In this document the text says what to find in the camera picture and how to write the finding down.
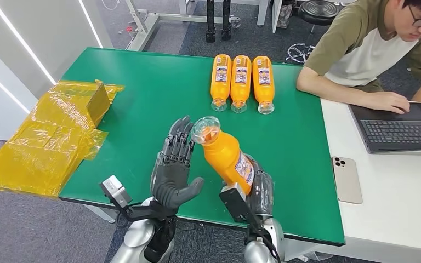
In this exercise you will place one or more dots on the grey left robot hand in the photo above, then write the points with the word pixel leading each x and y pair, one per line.
pixel 170 178

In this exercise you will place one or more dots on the person's right hand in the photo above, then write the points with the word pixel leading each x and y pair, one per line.
pixel 388 101

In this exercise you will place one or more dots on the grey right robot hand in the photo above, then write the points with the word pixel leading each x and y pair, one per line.
pixel 263 196

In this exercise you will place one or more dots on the orange bottle with blue label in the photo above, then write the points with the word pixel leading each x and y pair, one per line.
pixel 225 156

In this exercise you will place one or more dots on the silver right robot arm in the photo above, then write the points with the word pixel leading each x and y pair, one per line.
pixel 261 254

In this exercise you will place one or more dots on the person's right forearm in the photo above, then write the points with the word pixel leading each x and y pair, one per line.
pixel 328 87

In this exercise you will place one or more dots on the orange bottle with clear cap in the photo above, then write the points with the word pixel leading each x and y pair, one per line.
pixel 264 90
pixel 220 87
pixel 240 89

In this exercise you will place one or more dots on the dark grey laptop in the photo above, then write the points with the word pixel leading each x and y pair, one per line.
pixel 395 134

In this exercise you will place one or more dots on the person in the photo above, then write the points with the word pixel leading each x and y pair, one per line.
pixel 359 54

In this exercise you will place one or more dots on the green table mat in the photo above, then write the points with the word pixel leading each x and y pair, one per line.
pixel 141 101

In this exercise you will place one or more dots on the beige smartphone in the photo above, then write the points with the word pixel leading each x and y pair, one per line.
pixel 346 181

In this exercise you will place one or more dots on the black stool with chrome base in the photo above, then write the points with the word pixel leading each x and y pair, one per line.
pixel 317 11

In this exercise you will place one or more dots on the yellow plastic-wrapped cardboard box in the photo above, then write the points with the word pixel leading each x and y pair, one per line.
pixel 50 145

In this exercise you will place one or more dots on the grey bag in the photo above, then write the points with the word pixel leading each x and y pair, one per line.
pixel 284 16

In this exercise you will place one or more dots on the white table leg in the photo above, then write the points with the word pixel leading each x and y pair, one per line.
pixel 276 14
pixel 263 11

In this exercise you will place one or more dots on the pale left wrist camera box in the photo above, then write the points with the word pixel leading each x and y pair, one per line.
pixel 114 188

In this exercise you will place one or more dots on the white metal frame stand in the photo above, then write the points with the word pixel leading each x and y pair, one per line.
pixel 141 32

